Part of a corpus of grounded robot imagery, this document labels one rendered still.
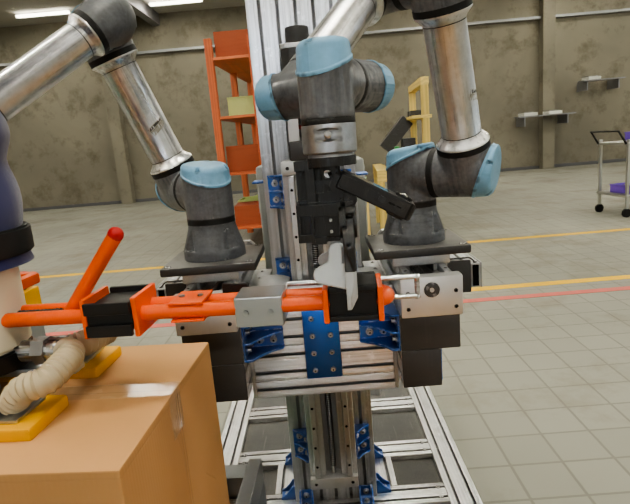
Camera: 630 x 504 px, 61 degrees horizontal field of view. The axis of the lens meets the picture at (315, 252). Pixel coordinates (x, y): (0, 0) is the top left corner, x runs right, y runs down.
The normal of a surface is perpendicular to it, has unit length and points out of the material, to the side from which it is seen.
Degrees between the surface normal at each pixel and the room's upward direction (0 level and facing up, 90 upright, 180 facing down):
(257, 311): 90
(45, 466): 0
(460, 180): 111
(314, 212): 90
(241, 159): 90
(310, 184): 90
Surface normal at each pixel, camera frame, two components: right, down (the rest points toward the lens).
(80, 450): -0.08, -0.97
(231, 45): -0.01, 0.21
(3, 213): 0.97, -0.01
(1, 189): 0.93, -0.22
